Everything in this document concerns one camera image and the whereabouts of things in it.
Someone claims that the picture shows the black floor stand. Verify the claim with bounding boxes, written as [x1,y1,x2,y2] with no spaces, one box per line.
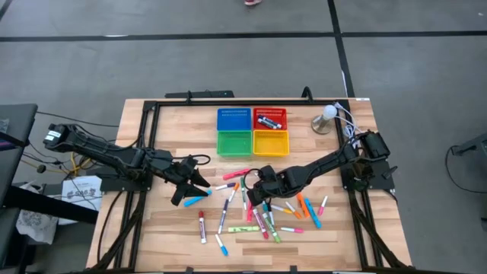
[444,132,487,195]

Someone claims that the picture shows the light-blue-cap thin white marker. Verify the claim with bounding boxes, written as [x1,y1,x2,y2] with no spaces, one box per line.
[214,233,229,257]

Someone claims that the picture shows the white bulb lamp wooden base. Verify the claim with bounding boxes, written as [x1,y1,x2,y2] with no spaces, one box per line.
[310,104,339,135]

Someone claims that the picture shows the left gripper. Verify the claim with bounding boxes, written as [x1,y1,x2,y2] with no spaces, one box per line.
[167,155,212,207]

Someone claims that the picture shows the green plastic basket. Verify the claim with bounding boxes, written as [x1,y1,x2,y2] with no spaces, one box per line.
[216,130,253,158]

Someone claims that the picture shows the yellow plastic basket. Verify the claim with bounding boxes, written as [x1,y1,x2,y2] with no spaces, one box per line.
[253,129,291,158]

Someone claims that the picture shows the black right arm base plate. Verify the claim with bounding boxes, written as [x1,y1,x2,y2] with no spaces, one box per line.
[340,158,397,191]

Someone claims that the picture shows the blue Sharpie highlighter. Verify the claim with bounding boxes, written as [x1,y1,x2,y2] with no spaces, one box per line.
[183,189,213,209]
[304,197,323,230]

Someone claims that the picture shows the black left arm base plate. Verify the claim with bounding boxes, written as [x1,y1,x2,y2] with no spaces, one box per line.
[86,166,155,193]

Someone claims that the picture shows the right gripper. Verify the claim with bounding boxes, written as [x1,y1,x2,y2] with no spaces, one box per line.
[246,170,296,209]

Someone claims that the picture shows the dark-blue-cap thin white marker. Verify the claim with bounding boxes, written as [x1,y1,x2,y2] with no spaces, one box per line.
[217,198,230,235]

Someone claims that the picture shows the yellow-green Sharpie highlighter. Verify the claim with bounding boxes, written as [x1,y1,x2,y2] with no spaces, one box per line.
[227,225,261,234]

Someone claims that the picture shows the white coiled cable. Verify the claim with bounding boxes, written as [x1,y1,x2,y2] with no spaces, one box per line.
[333,101,366,149]

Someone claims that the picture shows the red Expo marker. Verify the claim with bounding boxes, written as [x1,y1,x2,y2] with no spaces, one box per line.
[198,210,208,244]

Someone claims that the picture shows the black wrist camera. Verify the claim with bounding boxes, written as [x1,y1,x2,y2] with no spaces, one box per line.
[181,155,199,173]
[259,164,279,182]

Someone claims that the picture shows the blue plastic basket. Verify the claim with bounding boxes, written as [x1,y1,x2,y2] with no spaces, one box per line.
[216,107,253,132]

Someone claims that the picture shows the black power strip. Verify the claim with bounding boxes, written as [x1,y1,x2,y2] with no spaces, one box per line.
[164,90,235,99]

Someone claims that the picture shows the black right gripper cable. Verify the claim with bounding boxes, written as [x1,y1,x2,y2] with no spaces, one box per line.
[243,168,264,190]

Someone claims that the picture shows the white plastic bag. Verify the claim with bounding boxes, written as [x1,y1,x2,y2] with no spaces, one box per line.
[15,208,59,245]

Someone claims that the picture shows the black floor cables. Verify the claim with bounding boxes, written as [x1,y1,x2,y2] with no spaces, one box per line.
[22,110,119,176]

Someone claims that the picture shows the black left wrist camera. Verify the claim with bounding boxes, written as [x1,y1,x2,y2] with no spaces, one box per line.
[181,155,199,173]

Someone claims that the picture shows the red plastic basket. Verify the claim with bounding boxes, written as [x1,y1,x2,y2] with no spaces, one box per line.
[253,107,288,132]

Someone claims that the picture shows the yellow floor cable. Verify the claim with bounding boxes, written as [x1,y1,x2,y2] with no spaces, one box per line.
[70,151,94,177]

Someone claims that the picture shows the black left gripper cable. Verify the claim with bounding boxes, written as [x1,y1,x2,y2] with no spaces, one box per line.
[173,153,212,167]

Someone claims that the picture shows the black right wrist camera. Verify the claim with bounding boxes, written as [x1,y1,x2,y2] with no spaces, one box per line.
[259,164,279,182]

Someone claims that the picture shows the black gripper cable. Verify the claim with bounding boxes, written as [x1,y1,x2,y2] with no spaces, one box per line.
[243,168,264,190]
[173,153,212,167]

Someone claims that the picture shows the orange Sharpie highlighter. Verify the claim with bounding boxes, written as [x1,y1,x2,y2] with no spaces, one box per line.
[296,193,311,218]

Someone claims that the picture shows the magenta Expo marker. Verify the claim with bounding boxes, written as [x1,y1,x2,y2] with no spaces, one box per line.
[252,207,269,240]

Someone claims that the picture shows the dark green Expo marker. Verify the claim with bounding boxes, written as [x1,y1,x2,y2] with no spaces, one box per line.
[257,117,283,130]

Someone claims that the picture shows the green-cap thin white marker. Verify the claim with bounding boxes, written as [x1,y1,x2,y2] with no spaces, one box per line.
[240,177,248,212]

